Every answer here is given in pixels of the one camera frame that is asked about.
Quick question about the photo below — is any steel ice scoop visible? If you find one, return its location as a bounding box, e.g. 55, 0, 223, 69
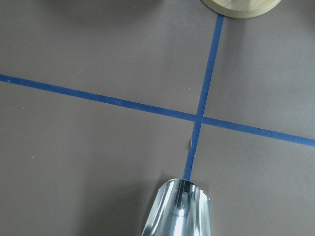
142, 178, 212, 236

